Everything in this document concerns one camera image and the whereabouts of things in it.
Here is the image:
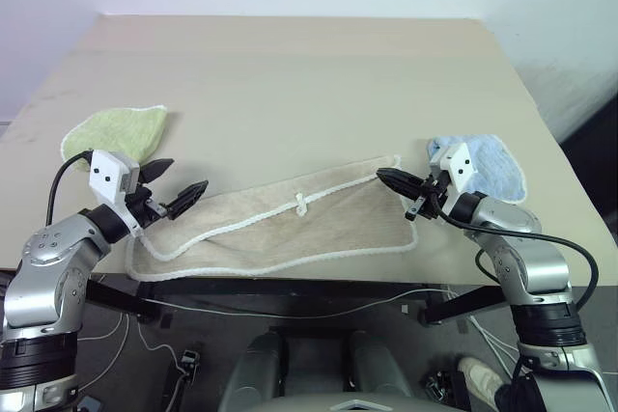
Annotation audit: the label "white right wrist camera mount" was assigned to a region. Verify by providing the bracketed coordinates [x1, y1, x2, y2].
[430, 141, 480, 216]

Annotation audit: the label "dark grey rounded shape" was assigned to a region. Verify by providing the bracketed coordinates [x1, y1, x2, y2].
[346, 329, 417, 406]
[219, 331, 287, 412]

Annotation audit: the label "beige towel with white trim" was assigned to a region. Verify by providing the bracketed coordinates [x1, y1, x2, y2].
[125, 153, 419, 284]

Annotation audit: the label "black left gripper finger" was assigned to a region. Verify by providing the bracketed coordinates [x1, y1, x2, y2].
[165, 179, 211, 219]
[139, 157, 176, 186]

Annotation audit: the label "grey robot torso cover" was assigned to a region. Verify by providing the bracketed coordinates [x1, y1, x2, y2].
[255, 395, 467, 412]

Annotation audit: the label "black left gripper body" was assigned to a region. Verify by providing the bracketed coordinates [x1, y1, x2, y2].
[126, 182, 170, 231]

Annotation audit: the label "white shoe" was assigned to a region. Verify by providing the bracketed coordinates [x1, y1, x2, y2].
[457, 355, 509, 409]

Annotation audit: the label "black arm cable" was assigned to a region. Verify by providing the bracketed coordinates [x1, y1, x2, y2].
[47, 150, 96, 229]
[424, 192, 601, 310]

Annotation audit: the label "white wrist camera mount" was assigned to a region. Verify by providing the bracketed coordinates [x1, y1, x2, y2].
[430, 141, 480, 216]
[89, 150, 147, 235]

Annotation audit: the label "black table frame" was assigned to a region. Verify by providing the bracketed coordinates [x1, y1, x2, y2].
[85, 273, 509, 327]

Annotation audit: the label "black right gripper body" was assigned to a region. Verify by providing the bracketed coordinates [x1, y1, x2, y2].
[404, 172, 451, 222]

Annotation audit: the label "green cloth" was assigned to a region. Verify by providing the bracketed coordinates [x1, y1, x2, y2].
[60, 103, 170, 174]

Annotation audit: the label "white floor cables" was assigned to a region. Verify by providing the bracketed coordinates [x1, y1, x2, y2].
[447, 286, 521, 375]

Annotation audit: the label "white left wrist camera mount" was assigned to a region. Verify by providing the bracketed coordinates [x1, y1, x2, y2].
[89, 150, 147, 235]

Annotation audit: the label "light blue cloth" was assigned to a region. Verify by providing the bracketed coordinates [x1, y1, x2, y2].
[425, 133, 528, 205]

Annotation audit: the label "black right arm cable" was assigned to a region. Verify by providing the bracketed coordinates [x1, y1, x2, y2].
[424, 192, 601, 310]

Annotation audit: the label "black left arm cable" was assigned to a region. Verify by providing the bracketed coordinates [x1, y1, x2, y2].
[47, 150, 96, 229]

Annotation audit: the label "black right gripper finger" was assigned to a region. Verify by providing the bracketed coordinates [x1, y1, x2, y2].
[376, 167, 427, 189]
[380, 177, 423, 202]

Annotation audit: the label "thin white wire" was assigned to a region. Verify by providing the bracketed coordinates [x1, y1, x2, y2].
[78, 288, 465, 353]

